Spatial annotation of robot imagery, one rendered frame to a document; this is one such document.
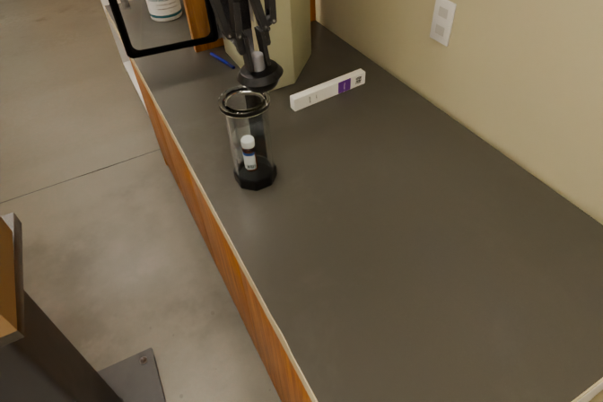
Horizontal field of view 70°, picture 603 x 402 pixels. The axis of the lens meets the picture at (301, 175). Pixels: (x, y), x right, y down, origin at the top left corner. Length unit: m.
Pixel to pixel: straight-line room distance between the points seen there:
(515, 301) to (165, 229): 1.75
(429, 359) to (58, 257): 1.93
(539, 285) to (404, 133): 0.50
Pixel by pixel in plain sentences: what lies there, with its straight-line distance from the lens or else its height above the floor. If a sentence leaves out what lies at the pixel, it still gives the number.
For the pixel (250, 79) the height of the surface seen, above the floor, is 1.24.
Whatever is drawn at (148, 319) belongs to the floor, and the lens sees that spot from 2.02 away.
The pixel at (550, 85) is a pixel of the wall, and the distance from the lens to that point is 1.09.
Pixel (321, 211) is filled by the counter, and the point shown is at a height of 0.94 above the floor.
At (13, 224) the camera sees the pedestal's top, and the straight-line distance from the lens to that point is 1.17.
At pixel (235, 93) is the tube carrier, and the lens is 0.96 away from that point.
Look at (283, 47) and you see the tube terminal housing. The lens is 1.31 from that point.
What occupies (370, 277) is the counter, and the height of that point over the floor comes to 0.94.
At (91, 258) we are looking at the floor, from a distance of 2.32.
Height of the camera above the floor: 1.66
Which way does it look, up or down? 43 degrees down
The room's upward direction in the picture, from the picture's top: 3 degrees counter-clockwise
